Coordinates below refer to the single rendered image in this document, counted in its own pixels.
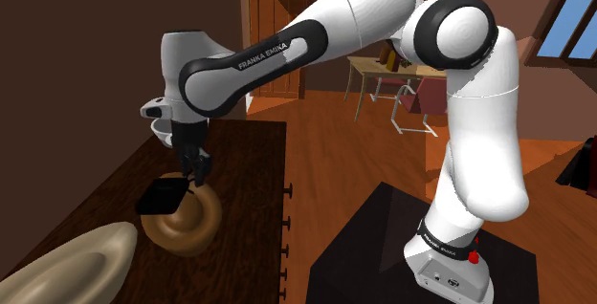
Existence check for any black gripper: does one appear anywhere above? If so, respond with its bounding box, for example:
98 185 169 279
169 119 213 187

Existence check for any black square tray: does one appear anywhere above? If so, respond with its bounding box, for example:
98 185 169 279
135 177 190 217

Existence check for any dark wooden chest of drawers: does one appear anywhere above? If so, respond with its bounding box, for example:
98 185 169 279
0 119 294 304

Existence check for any brown round bowl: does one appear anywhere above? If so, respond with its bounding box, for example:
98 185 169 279
140 171 224 257

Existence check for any beige oval bowl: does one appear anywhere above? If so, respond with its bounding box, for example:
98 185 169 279
0 221 139 304

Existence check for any wooden door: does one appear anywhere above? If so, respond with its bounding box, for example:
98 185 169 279
242 0 315 101

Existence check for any dark robot stand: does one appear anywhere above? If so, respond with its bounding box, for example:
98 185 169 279
305 182 542 304

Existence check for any light wooden table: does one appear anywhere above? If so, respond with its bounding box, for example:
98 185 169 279
343 41 449 123

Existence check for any red chair with white frame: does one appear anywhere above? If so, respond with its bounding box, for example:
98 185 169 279
370 76 412 104
390 76 450 139

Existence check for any window with dark frame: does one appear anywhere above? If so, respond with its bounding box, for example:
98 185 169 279
524 0 597 69

